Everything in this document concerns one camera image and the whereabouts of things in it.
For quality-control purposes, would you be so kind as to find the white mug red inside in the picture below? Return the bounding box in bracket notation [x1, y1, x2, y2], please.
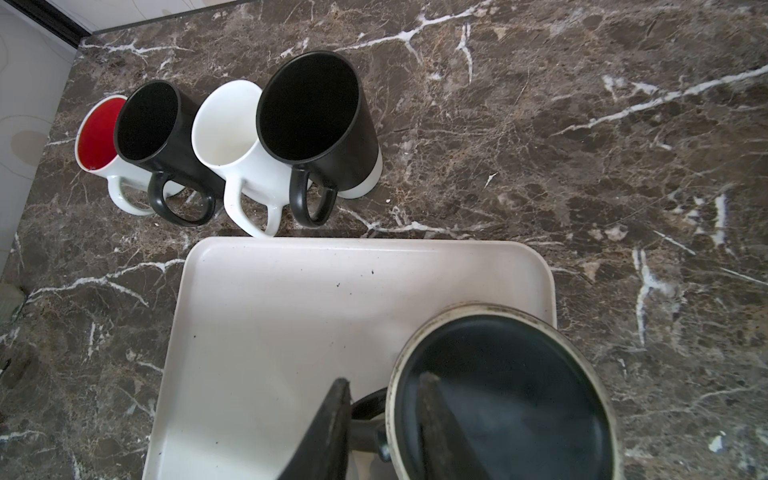
[74, 95, 154, 216]

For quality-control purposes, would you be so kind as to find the black skull pattern mug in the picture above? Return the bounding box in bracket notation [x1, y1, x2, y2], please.
[349, 303, 623, 479]

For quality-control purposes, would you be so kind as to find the black mug white rim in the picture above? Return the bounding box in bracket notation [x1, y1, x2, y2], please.
[114, 80, 225, 227]

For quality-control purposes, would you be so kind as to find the white ribbed mug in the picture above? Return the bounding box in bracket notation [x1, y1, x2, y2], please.
[191, 80, 291, 239]

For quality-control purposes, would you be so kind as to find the small white black mug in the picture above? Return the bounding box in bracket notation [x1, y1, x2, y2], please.
[255, 50, 383, 228]

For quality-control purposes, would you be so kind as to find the beige plastic tray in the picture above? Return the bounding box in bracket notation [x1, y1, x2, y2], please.
[143, 237, 557, 479]

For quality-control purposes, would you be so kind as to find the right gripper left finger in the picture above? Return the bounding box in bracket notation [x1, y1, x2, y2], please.
[279, 378, 351, 480]

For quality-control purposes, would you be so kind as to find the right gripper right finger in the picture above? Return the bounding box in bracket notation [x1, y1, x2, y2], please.
[416, 372, 489, 479]

